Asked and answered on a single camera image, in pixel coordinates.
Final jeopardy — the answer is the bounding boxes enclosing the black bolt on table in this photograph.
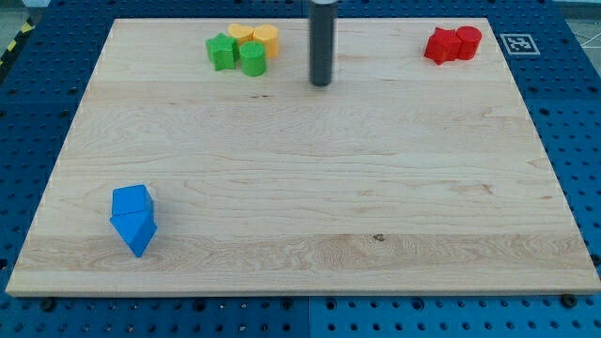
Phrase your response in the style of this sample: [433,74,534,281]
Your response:
[561,294,578,309]

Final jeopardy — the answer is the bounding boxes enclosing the yellow cylinder block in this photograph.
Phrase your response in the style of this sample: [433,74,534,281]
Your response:
[253,23,279,58]

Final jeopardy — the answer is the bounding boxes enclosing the green star block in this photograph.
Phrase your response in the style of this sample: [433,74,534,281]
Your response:
[206,33,239,71]

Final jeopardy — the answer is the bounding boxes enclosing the green cylinder block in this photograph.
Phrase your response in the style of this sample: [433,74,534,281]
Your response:
[239,40,267,77]

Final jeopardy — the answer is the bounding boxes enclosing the white fiducial marker tag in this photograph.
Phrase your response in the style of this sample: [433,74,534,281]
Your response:
[500,33,540,55]

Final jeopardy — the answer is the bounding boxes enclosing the red cylinder block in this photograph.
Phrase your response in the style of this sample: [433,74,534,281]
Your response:
[455,25,483,60]

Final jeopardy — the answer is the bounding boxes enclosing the red star block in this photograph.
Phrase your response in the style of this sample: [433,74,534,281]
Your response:
[424,27,461,65]

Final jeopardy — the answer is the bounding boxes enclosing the wooden board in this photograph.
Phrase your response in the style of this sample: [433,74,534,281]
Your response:
[7,18,600,297]

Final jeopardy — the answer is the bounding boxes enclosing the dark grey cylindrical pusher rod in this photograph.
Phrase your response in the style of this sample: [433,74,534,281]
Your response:
[308,0,338,86]

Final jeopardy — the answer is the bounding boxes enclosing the blue cube block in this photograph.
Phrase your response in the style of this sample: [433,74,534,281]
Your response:
[111,184,154,216]

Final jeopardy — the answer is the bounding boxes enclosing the blue triangular prism block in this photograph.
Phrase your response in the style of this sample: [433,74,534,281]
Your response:
[110,211,157,258]

